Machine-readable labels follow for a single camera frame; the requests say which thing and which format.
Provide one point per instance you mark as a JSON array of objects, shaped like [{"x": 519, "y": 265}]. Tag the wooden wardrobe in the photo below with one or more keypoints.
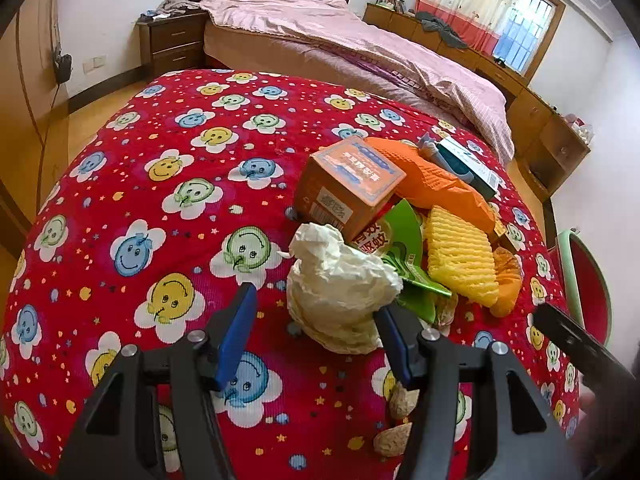
[{"x": 20, "y": 110}]

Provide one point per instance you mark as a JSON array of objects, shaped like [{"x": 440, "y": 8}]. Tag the green plastic packet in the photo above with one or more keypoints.
[{"x": 405, "y": 230}]

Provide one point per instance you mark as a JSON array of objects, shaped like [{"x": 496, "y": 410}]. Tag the row of books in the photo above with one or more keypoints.
[{"x": 390, "y": 1}]

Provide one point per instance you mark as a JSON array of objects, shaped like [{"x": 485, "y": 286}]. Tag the white paper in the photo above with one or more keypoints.
[{"x": 340, "y": 285}]

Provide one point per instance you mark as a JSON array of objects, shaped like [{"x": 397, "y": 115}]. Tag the red smiley flower printed blanket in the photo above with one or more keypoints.
[{"x": 150, "y": 125}]

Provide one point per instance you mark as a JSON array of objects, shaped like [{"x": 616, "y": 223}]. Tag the white and pink small items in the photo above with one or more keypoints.
[{"x": 580, "y": 127}]

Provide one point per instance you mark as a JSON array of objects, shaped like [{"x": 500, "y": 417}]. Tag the wooden nightstand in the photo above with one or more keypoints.
[{"x": 175, "y": 45}]

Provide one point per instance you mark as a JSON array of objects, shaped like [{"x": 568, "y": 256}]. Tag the orange carton box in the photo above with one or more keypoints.
[{"x": 350, "y": 180}]

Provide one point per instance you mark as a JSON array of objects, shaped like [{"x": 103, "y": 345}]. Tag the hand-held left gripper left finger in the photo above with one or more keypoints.
[{"x": 235, "y": 335}]

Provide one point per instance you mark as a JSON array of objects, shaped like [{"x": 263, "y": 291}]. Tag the bed with pink blanket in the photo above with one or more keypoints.
[{"x": 350, "y": 45}]

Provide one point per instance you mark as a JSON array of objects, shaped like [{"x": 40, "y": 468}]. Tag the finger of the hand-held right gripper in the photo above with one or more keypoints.
[{"x": 585, "y": 345}]

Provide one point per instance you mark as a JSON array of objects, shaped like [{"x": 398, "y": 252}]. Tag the peanut shell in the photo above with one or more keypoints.
[
  {"x": 404, "y": 402},
  {"x": 392, "y": 440}
]

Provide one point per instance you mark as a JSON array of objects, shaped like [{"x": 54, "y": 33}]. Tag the long wooden cabinet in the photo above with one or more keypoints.
[{"x": 530, "y": 110}]

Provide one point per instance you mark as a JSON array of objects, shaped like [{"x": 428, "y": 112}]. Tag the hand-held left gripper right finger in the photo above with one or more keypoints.
[{"x": 395, "y": 340}]

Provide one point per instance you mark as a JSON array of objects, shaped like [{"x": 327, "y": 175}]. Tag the grey garment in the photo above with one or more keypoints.
[{"x": 442, "y": 30}]

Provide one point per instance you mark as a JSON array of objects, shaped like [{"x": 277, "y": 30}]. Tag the pile of clothes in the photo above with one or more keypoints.
[{"x": 175, "y": 4}]

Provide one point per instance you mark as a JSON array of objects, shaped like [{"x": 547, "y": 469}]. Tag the green rimmed bin red bag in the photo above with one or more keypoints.
[{"x": 585, "y": 270}]

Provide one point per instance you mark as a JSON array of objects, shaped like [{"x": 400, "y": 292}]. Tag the white wall socket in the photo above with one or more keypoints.
[{"x": 93, "y": 63}]

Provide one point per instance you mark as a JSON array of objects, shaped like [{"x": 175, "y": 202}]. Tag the yellow foam net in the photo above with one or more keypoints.
[{"x": 460, "y": 255}]

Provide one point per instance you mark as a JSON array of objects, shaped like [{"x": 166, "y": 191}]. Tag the white teal medicine box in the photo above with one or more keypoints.
[{"x": 475, "y": 170}]

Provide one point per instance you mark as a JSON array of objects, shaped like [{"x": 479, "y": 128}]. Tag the barred window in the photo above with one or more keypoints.
[{"x": 525, "y": 30}]

